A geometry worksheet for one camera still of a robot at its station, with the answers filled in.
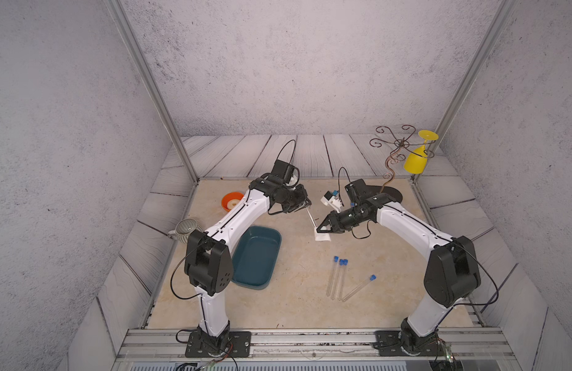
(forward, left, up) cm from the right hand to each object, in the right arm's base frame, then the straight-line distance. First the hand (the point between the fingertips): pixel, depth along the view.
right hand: (320, 231), depth 80 cm
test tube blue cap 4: (-9, -19, -18) cm, 28 cm away
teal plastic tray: (-1, +25, -17) cm, 31 cm away
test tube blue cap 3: (-3, -11, -18) cm, 21 cm away
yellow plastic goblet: (+31, -41, +4) cm, 51 cm away
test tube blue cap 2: (-12, -4, -18) cm, 22 cm away
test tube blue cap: (+4, +3, +3) cm, 6 cm away
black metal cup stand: (+31, -32, +12) cm, 46 cm away
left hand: (+9, +1, +5) cm, 10 cm away
